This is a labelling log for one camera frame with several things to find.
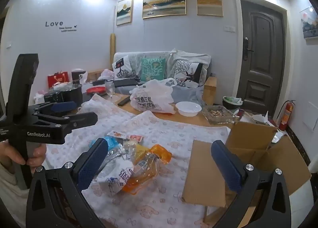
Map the white and black tree pillow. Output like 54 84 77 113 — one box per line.
171 59 204 88

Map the glass tray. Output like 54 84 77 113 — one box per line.
202 105 236 125

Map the red plate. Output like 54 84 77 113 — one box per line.
86 86 108 95

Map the black wall decal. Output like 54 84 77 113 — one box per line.
45 20 78 32

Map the cardboard box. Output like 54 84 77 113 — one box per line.
181 121 312 211

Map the printed white cloth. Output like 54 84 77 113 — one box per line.
46 93 230 228

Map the crumpled white paper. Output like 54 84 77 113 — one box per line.
238 109 270 126

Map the red gift bag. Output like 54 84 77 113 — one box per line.
48 71 69 88

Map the dark trash bin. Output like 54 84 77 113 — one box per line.
222 96 243 111

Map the black laptop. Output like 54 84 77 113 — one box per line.
113 78 139 88

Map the wooden board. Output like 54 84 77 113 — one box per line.
110 33 117 70

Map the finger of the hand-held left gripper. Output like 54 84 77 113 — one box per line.
37 111 98 129
30 101 78 117

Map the plain white plastic bag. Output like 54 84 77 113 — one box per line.
100 68 115 80

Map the person's left hand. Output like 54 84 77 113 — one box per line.
0 141 47 169

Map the orange transparent snack packet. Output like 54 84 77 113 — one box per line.
122 144 173 195

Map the white printed snack packet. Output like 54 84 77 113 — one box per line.
96 158 135 197

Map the unframed mountain painting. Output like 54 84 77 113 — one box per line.
300 5 318 39

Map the yellow cracker packet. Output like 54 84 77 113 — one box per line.
134 144 150 160

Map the white printed plastic bag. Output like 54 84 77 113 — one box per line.
129 78 177 115

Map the white bowl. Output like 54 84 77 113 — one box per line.
175 101 202 117

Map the white tree print pillow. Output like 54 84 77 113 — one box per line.
112 55 137 79

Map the red fire extinguisher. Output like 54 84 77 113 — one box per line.
278 100 296 132

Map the dark coffee machine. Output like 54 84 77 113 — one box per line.
71 69 86 85

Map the white and orange snack packet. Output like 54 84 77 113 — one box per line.
107 130 145 143

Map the grey covered sofa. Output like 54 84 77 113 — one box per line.
86 50 217 110

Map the teal tree print pillow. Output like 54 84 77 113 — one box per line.
141 58 167 81

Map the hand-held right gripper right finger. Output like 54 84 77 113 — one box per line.
211 140 292 228

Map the large black pot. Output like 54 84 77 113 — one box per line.
59 83 83 109

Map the wide framed tree painting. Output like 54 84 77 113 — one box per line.
142 0 187 19

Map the wine glass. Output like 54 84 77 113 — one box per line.
105 81 116 102

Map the person's left forearm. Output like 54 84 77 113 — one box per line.
0 162 28 228

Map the dark brown door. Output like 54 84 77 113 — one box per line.
236 0 289 120

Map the blue snack packet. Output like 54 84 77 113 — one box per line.
102 136 125 159

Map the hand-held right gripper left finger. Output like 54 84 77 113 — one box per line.
26 138 110 228

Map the framed golden landscape painting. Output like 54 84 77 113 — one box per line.
195 0 223 17

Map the small framed landscape painting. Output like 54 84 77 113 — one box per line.
116 0 134 26

